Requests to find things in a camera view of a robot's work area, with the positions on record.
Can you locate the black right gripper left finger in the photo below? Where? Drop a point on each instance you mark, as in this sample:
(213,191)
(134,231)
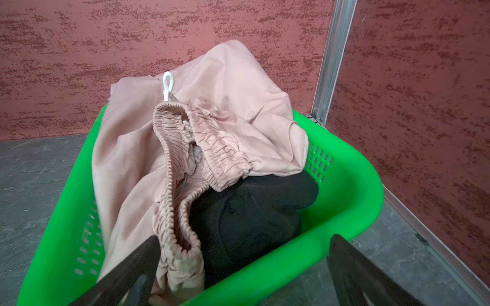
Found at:
(131,282)

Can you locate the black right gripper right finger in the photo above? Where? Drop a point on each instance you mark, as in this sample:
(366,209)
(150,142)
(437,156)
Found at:
(358,281)

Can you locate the pink drawstring shorts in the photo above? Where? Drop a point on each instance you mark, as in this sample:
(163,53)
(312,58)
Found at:
(162,144)

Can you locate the black shorts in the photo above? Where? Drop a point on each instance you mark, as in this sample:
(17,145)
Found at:
(248,220)

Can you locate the green plastic basket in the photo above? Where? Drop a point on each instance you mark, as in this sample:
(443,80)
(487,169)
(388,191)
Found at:
(69,258)

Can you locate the right aluminium corner post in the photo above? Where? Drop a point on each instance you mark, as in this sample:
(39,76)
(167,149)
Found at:
(339,29)

